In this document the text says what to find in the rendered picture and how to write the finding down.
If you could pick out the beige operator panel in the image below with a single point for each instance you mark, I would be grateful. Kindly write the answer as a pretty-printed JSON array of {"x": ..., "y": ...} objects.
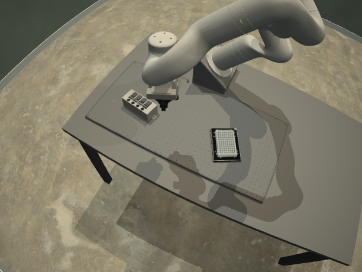
[{"x": 140, "y": 105}]

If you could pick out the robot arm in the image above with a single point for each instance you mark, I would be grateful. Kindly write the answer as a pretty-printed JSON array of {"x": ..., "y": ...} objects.
[{"x": 299, "y": 19}]

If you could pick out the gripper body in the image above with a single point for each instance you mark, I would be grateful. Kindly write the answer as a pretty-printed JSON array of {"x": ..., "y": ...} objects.
[{"x": 175, "y": 85}]

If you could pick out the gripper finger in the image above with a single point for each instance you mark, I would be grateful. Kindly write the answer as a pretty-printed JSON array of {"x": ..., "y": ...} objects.
[
  {"x": 165, "y": 104},
  {"x": 161, "y": 103}
]

